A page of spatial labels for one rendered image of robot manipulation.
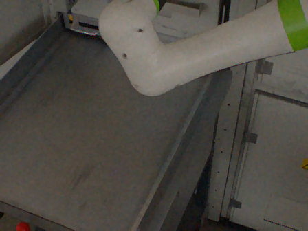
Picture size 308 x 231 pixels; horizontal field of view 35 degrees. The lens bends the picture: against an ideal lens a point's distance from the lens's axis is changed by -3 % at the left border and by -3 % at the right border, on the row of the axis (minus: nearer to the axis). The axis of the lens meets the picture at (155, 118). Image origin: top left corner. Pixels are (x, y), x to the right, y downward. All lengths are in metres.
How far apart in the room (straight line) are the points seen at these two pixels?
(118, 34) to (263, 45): 0.29
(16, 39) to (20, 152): 0.48
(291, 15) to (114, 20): 0.35
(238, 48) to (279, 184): 0.91
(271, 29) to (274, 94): 0.58
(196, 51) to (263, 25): 0.15
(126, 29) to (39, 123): 0.50
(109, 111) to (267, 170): 0.66
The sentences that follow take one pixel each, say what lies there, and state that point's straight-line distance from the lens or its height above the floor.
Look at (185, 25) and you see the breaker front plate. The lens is 1.49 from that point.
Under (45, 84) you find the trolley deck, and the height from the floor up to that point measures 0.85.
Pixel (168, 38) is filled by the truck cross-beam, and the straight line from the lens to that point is 1.52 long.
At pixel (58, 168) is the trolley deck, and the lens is 1.28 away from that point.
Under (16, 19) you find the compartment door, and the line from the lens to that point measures 1.65.
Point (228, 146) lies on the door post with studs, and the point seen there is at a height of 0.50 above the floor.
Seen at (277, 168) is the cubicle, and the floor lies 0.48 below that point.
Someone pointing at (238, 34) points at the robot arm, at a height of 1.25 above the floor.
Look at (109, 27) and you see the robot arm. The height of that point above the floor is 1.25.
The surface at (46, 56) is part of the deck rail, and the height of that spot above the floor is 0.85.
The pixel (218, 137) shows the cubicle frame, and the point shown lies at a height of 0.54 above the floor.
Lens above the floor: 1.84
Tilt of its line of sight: 46 degrees down
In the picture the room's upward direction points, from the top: straight up
